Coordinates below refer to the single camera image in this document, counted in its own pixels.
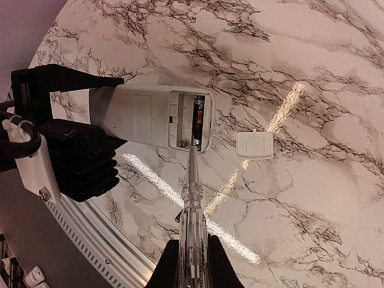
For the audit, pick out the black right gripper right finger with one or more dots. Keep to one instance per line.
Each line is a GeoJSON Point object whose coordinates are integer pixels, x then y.
{"type": "Point", "coordinates": [220, 270]}

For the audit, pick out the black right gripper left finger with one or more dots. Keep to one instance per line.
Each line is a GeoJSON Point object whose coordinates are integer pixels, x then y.
{"type": "Point", "coordinates": [165, 273]}

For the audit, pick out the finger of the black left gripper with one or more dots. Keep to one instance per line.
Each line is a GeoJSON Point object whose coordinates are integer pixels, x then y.
{"type": "Point", "coordinates": [31, 88]}

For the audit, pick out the clear handle screwdriver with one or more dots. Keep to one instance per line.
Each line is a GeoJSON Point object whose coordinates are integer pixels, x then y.
{"type": "Point", "coordinates": [193, 235]}

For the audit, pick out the white battery cover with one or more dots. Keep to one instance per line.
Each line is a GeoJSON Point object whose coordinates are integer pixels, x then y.
{"type": "Point", "coordinates": [255, 145]}

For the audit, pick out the white remote control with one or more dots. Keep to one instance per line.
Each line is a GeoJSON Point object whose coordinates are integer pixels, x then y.
{"type": "Point", "coordinates": [154, 115]}

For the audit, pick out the black AAA battery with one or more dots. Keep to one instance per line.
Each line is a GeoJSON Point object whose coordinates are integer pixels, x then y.
{"type": "Point", "coordinates": [198, 113]}

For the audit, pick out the aluminium front rail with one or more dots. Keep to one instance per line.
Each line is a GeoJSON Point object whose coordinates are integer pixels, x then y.
{"type": "Point", "coordinates": [112, 255]}

